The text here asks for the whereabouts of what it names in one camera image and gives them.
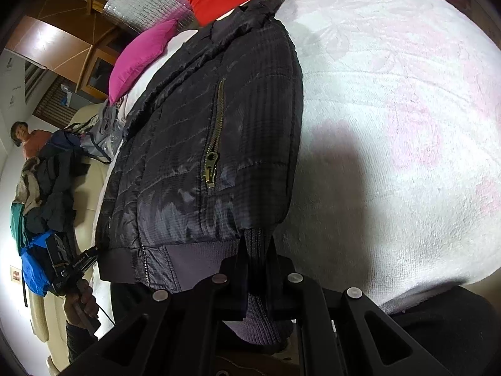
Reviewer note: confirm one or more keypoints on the pile of dark clothes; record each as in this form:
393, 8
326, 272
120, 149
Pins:
43, 205

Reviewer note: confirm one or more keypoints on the magenta pillow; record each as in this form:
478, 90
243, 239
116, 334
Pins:
137, 56

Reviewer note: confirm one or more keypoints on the person's left hand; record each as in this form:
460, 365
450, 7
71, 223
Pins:
81, 307

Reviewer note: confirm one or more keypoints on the person in red shirt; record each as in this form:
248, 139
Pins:
30, 141

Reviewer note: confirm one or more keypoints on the silver insulation foil sheet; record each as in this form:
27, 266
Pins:
140, 15

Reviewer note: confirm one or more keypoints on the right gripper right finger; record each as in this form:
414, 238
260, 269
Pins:
339, 333

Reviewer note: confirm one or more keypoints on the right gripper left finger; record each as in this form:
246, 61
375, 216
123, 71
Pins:
184, 334

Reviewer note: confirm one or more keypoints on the grey garment on armchair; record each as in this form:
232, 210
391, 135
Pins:
101, 135

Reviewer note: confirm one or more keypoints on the wooden wardrobe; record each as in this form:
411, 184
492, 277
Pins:
62, 37

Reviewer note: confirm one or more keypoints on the black quilted puffer jacket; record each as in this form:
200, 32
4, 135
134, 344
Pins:
207, 160

